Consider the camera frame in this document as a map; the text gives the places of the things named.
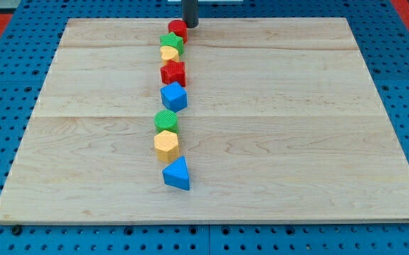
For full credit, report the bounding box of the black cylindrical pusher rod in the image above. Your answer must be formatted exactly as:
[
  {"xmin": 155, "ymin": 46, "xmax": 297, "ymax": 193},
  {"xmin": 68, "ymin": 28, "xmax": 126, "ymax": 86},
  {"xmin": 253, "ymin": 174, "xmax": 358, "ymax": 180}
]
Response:
[{"xmin": 182, "ymin": 0, "xmax": 199, "ymax": 28}]

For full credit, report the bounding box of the red cylinder block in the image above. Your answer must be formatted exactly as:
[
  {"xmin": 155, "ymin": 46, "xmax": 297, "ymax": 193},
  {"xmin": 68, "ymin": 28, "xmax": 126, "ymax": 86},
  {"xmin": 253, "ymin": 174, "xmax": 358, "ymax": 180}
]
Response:
[{"xmin": 168, "ymin": 20, "xmax": 188, "ymax": 44}]

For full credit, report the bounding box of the green star block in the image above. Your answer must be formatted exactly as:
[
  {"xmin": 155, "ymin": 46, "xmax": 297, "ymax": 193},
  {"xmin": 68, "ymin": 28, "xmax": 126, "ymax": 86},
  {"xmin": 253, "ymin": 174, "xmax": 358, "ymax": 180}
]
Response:
[{"xmin": 160, "ymin": 32, "xmax": 184, "ymax": 55}]

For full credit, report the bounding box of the red star block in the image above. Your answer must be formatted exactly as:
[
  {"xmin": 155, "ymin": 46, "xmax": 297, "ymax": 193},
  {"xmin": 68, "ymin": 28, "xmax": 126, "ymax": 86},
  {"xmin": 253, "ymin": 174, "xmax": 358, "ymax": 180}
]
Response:
[{"xmin": 160, "ymin": 60, "xmax": 186, "ymax": 87}]

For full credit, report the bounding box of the yellow heart block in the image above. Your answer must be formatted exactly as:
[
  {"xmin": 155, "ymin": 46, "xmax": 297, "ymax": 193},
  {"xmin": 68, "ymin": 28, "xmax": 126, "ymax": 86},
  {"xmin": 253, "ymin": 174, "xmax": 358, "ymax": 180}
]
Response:
[{"xmin": 159, "ymin": 46, "xmax": 180, "ymax": 65}]

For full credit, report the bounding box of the blue cube block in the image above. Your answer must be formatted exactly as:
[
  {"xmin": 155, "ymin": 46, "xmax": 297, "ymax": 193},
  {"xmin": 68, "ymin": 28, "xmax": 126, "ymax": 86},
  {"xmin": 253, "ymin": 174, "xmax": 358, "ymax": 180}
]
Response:
[{"xmin": 160, "ymin": 81, "xmax": 188, "ymax": 112}]

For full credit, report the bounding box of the green cylinder block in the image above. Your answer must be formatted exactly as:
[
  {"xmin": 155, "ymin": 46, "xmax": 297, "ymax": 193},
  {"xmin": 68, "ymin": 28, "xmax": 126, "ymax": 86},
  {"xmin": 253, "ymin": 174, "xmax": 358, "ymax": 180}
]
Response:
[{"xmin": 154, "ymin": 110, "xmax": 178, "ymax": 133}]

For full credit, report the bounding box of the yellow hexagon block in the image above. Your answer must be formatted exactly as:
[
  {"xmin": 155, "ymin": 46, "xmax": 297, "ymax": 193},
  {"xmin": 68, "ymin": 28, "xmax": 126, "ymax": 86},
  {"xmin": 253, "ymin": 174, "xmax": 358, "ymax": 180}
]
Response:
[{"xmin": 154, "ymin": 130, "xmax": 180, "ymax": 163}]

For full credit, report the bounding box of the light wooden board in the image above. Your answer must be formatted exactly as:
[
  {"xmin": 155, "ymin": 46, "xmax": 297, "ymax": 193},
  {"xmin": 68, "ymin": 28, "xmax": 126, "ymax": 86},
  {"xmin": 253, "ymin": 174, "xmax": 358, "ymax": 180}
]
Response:
[{"xmin": 0, "ymin": 18, "xmax": 409, "ymax": 225}]

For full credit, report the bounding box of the blue triangle block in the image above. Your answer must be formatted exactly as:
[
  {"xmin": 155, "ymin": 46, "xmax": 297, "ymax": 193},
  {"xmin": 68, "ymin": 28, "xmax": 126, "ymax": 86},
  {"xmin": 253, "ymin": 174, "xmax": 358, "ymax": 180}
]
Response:
[{"xmin": 162, "ymin": 157, "xmax": 190, "ymax": 191}]

